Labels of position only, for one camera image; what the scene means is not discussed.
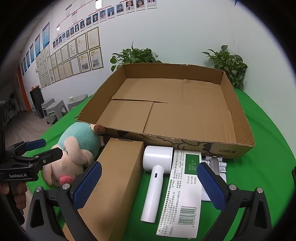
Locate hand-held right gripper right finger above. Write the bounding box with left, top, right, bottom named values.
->
left=196, top=162, right=273, bottom=241

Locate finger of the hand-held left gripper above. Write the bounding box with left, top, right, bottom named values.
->
left=14, top=147, right=64, bottom=168
left=6, top=138, right=47, bottom=158

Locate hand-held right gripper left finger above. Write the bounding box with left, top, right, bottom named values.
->
left=25, top=161, right=102, bottom=241

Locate pink pig plush toy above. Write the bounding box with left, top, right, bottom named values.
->
left=42, top=122, right=106, bottom=187

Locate white green medicine box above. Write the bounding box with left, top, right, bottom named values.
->
left=156, top=149, right=202, bottom=240

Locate long brown cardboard box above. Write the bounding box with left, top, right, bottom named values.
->
left=62, top=138, right=145, bottom=241

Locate white hair dryer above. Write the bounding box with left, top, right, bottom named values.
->
left=140, top=146, right=174, bottom=224

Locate cardboard tray box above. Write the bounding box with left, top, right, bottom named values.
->
left=76, top=63, right=256, bottom=161

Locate person's left hand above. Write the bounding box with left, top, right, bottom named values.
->
left=0, top=182, right=28, bottom=203

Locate white plastic fitting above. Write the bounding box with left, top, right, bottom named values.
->
left=201, top=155, right=228, bottom=202

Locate grey plastic stool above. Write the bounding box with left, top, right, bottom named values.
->
left=41, top=98, right=56, bottom=114
left=45, top=100, right=69, bottom=126
left=67, top=94, right=90, bottom=112

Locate black cabinet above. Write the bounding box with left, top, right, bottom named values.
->
left=29, top=89, right=45, bottom=119

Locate row of blue notice boards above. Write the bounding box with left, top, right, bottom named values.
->
left=20, top=22, right=51, bottom=77

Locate small potted green plant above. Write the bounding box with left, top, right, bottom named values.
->
left=202, top=45, right=248, bottom=91

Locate bushy potted green plant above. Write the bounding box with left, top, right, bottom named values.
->
left=110, top=42, right=163, bottom=73

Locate row of portrait photos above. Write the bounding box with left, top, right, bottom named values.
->
left=53, top=0, right=158, bottom=49

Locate wall of framed certificates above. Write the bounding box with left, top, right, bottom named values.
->
left=35, top=27, right=103, bottom=89

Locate red line wall chart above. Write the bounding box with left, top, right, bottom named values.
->
left=55, top=0, right=121, bottom=31

